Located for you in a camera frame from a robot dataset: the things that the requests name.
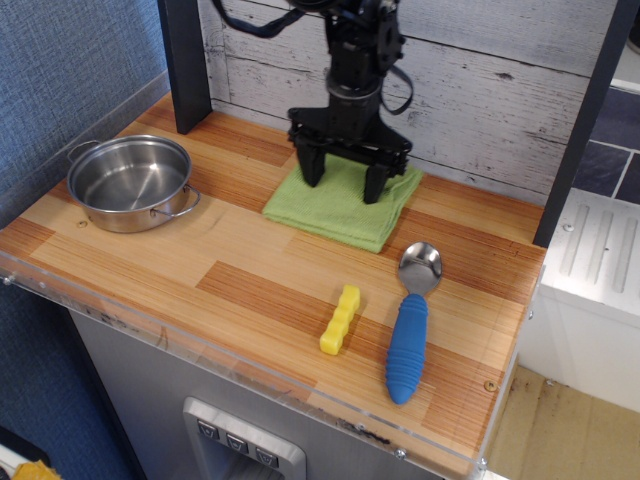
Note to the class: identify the yellow object bottom left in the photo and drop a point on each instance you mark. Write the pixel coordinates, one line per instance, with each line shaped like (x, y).
(35, 471)

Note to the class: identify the dark left shelf post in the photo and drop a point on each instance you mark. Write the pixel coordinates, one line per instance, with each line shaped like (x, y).
(185, 58)

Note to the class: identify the yellow plastic toy block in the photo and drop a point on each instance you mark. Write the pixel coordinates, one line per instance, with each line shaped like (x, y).
(332, 339)

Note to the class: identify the stainless steel pot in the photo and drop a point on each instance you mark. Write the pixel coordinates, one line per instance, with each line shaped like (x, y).
(133, 183)

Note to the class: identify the dark shelf post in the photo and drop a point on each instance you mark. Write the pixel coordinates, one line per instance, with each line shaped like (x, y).
(185, 58)
(607, 61)

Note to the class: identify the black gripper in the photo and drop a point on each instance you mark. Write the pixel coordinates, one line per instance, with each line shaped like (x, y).
(349, 127)

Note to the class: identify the blue handled metal spoon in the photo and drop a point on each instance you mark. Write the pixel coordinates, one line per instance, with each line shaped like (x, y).
(419, 270)

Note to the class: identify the dark right shelf post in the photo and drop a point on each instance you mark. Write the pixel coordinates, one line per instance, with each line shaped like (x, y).
(607, 61)

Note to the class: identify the silver dispenser button panel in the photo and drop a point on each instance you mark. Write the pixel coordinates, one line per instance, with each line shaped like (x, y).
(227, 447)

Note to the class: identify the green towel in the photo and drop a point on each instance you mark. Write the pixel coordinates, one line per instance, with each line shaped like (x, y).
(335, 208)

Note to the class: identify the white toy sink unit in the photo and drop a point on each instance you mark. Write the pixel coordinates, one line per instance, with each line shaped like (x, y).
(583, 324)

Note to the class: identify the clear acrylic table edge guard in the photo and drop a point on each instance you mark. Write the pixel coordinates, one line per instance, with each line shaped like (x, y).
(259, 318)

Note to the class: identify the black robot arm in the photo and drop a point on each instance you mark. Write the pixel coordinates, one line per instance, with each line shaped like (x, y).
(364, 42)

